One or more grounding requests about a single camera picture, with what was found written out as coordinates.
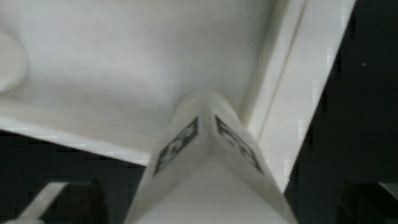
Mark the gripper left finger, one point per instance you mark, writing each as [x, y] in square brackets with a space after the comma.
[67, 204]

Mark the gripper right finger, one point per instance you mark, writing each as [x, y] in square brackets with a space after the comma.
[369, 204]

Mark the white table leg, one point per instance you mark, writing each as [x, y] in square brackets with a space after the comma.
[207, 184]

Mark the white square table top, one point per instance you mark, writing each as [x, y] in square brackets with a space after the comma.
[106, 57]

